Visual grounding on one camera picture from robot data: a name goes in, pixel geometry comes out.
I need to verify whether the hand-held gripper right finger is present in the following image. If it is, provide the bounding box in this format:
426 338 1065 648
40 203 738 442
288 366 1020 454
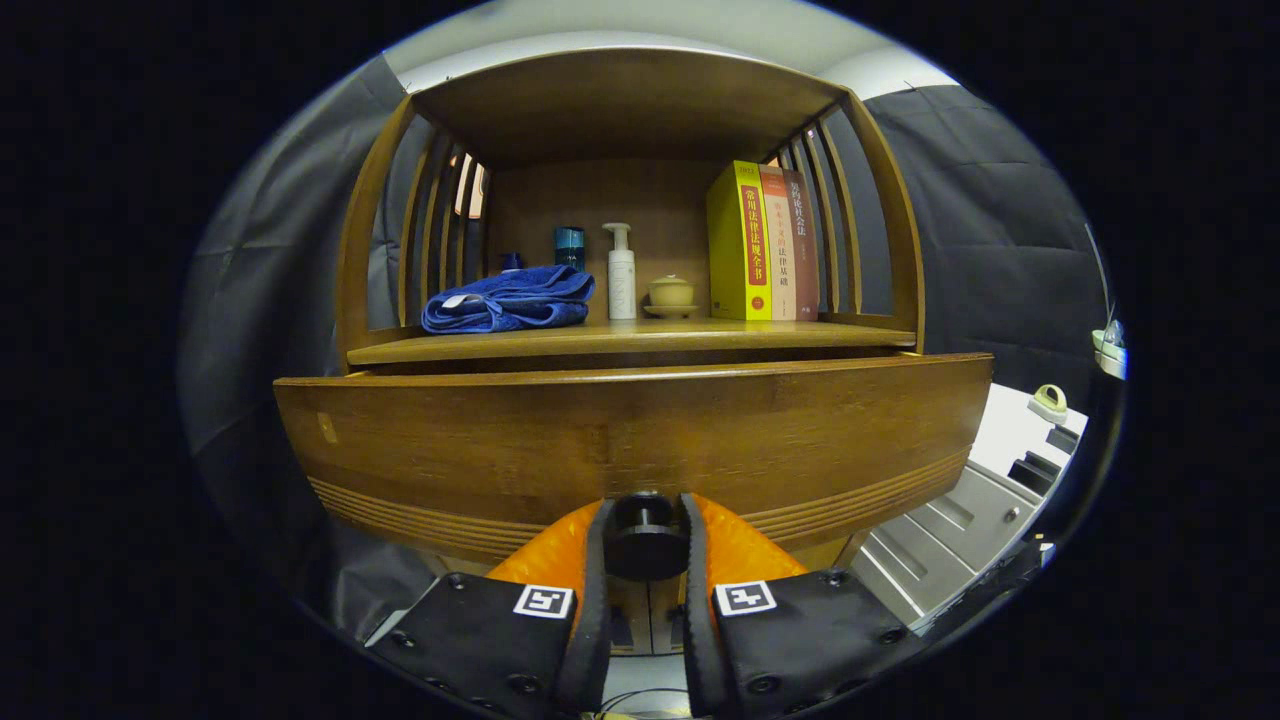
680 492 926 717

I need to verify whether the black backdrop cloth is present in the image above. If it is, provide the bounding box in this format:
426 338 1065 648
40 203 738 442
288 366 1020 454
180 55 1111 641

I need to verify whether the white side table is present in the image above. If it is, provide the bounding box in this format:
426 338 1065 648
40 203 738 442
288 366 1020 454
850 385 1091 626

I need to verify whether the orange and white book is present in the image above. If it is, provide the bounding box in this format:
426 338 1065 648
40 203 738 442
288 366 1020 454
760 165 801 321

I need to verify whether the blue folded towel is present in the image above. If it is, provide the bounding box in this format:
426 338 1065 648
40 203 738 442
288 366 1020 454
421 264 597 335

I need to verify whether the pale green bowl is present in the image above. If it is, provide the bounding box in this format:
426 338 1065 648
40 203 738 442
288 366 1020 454
1090 318 1129 381

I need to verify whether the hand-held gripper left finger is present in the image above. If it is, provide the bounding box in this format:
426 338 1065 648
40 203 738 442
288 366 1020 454
365 497 613 717

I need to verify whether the dark red book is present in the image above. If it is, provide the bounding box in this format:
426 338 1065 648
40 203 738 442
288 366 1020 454
785 170 821 322

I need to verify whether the wooden cabinet door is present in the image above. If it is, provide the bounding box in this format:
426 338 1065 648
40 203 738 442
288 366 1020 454
608 578 651 656
648 578 689 656

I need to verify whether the yellow book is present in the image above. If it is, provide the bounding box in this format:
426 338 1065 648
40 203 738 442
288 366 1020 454
706 160 773 322

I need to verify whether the beige lidded teacup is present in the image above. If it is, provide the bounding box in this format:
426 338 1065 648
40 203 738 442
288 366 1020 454
643 274 699 319

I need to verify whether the wooden drawer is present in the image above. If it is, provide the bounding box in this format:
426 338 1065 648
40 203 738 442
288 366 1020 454
273 350 996 583

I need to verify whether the wooden cabinet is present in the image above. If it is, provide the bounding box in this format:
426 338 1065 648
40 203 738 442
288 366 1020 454
335 45 926 661

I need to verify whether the white pump bottle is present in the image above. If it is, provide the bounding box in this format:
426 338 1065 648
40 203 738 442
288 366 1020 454
602 222 638 321

